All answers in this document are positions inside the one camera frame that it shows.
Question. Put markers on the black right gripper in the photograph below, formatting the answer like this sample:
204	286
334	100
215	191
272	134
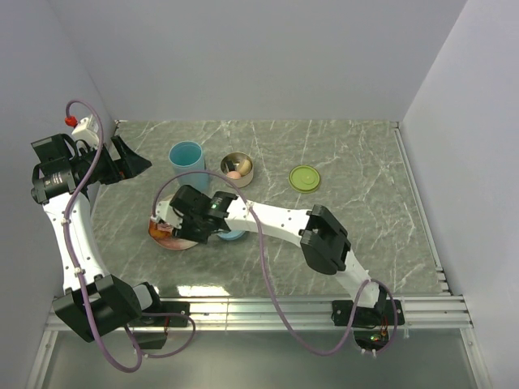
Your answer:
185	232

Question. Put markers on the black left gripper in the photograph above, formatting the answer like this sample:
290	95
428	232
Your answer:
130	164

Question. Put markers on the orange toy chicken wing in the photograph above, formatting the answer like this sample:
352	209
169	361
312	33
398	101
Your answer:
159	231

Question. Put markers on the pink toy egg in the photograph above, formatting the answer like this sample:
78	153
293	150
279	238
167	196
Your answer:
234	174

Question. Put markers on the cream toy steamed bun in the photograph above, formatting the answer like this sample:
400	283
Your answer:
244	167

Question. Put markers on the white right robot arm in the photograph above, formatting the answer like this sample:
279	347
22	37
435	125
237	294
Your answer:
317	232

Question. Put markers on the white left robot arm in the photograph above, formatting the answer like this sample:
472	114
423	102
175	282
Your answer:
60	185

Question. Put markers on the tall blue lunch container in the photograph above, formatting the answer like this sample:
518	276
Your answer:
186	157

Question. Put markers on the pink and cream plate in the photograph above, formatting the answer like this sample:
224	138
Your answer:
173	243

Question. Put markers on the beige steel inner bowl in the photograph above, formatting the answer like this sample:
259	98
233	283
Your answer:
236	157

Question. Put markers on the green round lid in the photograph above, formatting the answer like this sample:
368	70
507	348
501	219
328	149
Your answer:
304	179

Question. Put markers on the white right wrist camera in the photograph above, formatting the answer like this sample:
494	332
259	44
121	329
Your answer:
165	214

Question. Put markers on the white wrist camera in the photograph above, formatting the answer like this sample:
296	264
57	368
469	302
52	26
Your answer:
85	129
165	214

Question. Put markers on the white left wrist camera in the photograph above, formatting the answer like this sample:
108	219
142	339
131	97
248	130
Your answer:
85	129

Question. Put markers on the aluminium mounting rail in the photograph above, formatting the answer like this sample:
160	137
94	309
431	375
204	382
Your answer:
314	313

